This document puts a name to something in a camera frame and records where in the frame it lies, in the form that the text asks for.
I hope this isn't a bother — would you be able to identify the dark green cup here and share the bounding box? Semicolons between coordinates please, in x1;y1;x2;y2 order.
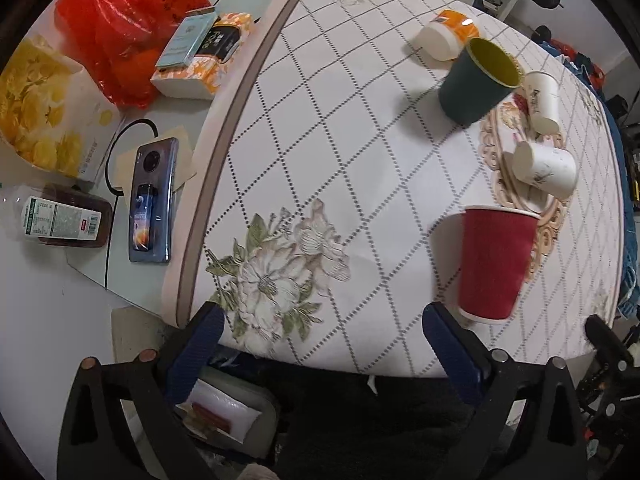
438;37;523;127

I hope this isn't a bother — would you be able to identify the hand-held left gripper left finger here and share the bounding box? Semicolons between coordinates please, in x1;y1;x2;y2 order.
56;301;226;480

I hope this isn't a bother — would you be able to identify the light blue small box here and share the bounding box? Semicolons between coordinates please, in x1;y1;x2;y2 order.
154;7;219;73

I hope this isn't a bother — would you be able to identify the floral quilted tablecloth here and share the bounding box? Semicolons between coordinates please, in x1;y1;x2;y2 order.
161;0;626;378

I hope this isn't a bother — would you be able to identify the black small box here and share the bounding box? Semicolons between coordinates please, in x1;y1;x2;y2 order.
191;23;244;64

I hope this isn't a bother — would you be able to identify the blue smartphone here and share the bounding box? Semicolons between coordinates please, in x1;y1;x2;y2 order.
128;137;179;264

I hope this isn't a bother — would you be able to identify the clear packet with label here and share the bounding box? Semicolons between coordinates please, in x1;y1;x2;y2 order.
0;183;114;249

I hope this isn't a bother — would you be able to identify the orange floral tissue box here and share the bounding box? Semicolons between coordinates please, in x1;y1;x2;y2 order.
150;12;257;101

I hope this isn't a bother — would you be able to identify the yellow snack bag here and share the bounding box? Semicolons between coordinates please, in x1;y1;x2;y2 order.
0;33;124;183

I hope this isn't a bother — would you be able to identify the orange and white cup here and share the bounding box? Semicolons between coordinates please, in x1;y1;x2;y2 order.
416;9;476;62

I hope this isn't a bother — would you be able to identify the red paper cup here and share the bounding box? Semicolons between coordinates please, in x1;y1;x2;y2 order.
458;204;542;325

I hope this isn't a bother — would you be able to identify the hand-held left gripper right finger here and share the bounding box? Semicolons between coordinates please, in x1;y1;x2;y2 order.
421;302;590;480

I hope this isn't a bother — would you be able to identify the red plastic bag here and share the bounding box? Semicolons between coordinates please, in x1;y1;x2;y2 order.
54;0;211;110

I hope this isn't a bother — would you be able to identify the white paper cup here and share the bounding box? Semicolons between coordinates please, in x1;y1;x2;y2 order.
522;71;562;136
513;140;578;199

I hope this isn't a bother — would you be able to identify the black cable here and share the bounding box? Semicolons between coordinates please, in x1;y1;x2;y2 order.
103;118;160;197

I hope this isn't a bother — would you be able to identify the grey bin with packets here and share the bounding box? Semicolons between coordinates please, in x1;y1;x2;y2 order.
172;364;282;465

